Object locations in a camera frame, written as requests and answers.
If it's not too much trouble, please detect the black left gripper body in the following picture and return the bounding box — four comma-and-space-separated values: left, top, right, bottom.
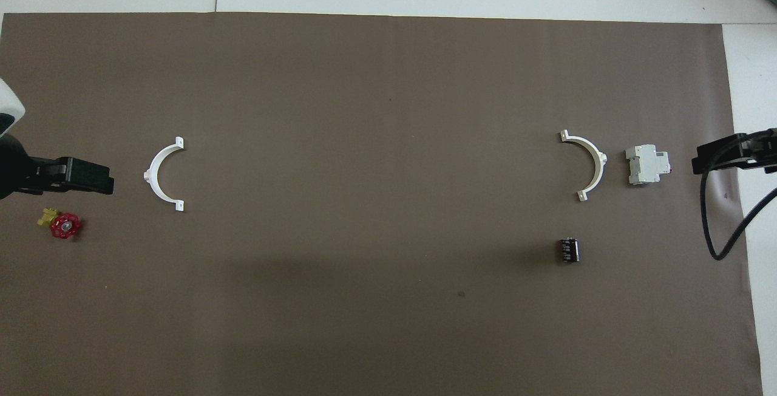
27, 156, 112, 194

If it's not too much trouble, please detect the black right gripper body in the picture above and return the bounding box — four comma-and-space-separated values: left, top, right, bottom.
707, 129, 777, 174

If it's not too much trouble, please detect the white half pipe clamp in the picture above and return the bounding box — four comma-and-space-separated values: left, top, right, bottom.
559, 129, 608, 202
143, 137, 185, 213

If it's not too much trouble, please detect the red handwheel brass valve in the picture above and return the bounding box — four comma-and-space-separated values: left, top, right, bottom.
36, 207, 82, 240

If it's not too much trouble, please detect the white circuit breaker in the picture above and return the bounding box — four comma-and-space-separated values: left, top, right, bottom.
625, 145, 672, 186

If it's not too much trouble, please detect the black cylindrical capacitor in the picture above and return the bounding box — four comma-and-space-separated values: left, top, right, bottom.
557, 237, 580, 264

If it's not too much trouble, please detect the brown table mat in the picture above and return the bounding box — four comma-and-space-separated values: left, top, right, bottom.
0, 12, 764, 396

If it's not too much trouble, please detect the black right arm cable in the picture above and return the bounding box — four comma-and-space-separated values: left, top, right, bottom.
700, 135, 777, 261

